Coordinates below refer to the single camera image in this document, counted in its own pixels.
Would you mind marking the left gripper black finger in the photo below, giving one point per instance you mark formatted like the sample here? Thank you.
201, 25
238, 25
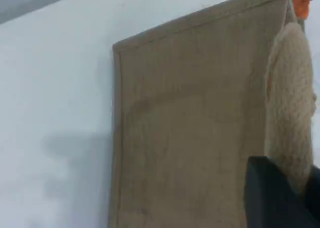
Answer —
267, 198
313, 195

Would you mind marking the brown jute tote bag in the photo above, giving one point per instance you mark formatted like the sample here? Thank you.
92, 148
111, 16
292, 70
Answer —
190, 107

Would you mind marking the orange toy tangerine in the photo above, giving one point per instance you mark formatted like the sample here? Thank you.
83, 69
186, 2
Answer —
300, 3

